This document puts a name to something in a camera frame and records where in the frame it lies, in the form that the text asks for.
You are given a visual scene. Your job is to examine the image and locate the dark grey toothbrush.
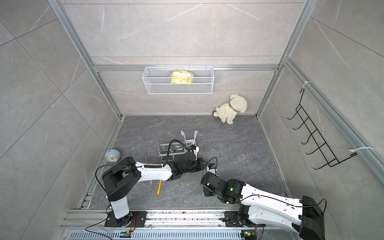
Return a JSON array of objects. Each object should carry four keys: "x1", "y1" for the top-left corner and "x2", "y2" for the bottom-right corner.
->
[{"x1": 181, "y1": 131, "x2": 188, "y2": 146}]

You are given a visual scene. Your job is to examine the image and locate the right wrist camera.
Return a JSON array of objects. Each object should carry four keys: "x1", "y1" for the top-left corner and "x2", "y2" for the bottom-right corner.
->
[{"x1": 207, "y1": 164, "x2": 217, "y2": 175}]

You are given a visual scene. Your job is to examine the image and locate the yellow toothbrush pink bristles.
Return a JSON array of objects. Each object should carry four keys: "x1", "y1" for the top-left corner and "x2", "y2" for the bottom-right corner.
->
[{"x1": 157, "y1": 180, "x2": 163, "y2": 196}]

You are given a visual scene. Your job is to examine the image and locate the white wire wall basket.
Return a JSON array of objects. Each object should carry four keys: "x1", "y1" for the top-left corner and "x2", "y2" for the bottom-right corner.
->
[{"x1": 142, "y1": 67, "x2": 215, "y2": 95}]

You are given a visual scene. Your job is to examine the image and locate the yellow packet in basket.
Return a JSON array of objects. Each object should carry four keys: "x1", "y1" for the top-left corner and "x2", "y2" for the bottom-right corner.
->
[{"x1": 171, "y1": 69, "x2": 194, "y2": 85}]

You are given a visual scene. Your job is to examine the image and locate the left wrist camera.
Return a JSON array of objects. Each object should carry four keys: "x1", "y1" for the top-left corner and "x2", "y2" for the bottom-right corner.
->
[{"x1": 189, "y1": 145, "x2": 197, "y2": 152}]

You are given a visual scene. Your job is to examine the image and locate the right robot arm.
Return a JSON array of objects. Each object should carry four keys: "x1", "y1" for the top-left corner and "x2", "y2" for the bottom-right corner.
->
[{"x1": 201, "y1": 172, "x2": 326, "y2": 240}]

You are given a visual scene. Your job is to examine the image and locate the black wall hook rack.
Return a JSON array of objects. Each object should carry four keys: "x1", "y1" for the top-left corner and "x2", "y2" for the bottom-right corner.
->
[{"x1": 287, "y1": 89, "x2": 358, "y2": 170}]

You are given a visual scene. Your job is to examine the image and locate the white toothbrush holder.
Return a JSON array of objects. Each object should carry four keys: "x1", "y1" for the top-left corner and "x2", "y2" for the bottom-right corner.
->
[{"x1": 159, "y1": 139, "x2": 200, "y2": 162}]

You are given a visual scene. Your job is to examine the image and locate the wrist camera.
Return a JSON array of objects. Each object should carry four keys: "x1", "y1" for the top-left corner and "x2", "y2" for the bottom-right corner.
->
[
  {"x1": 189, "y1": 145, "x2": 197, "y2": 152},
  {"x1": 207, "y1": 164, "x2": 217, "y2": 175}
]

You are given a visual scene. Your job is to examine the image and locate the white plush dog toy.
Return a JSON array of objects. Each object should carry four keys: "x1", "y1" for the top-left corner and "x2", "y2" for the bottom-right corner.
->
[{"x1": 213, "y1": 94, "x2": 248, "y2": 125}]

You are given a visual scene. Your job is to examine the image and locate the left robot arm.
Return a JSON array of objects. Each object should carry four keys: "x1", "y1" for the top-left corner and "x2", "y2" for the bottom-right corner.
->
[{"x1": 96, "y1": 140, "x2": 207, "y2": 228}]

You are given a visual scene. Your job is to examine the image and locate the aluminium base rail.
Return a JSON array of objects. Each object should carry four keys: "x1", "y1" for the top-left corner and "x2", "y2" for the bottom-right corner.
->
[{"x1": 58, "y1": 209, "x2": 300, "y2": 240}]

